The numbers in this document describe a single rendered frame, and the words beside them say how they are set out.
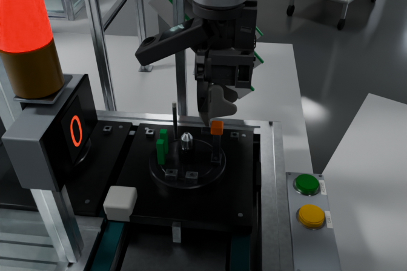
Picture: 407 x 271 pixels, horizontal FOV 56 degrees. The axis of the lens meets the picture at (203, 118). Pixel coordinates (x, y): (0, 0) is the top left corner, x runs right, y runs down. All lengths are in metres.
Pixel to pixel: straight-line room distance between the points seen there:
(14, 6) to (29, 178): 0.17
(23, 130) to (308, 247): 0.44
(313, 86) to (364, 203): 2.01
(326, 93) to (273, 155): 2.02
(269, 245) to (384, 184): 0.37
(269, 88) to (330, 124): 1.38
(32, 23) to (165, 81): 0.81
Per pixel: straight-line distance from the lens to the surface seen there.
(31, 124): 0.41
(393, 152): 1.01
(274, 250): 0.63
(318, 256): 0.63
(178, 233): 0.64
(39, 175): 0.42
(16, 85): 0.41
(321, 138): 2.36
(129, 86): 1.15
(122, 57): 1.31
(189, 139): 0.66
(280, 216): 0.66
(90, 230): 0.67
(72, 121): 0.44
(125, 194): 0.65
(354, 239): 0.80
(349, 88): 2.89
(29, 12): 0.37
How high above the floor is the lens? 1.47
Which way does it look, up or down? 38 degrees down
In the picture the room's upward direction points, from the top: straight up
